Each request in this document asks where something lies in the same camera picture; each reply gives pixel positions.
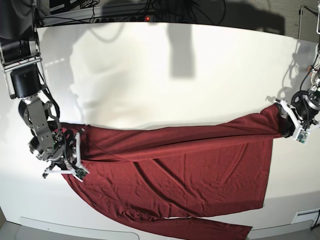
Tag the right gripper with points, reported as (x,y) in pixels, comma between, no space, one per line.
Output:
(64,156)

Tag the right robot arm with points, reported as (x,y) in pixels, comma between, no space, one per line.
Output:
(20,49)

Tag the black power strip red switch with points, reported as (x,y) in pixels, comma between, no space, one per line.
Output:
(133,18)

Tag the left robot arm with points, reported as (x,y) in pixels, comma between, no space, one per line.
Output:
(300,103)

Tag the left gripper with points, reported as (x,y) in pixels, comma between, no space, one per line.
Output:
(290,114)

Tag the white wall socket plate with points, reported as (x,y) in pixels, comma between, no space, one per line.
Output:
(304,216)

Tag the dark red long-sleeve shirt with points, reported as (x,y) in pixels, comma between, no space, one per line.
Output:
(172,181)

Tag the white metal stand frame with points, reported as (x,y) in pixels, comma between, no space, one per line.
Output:
(307,28)

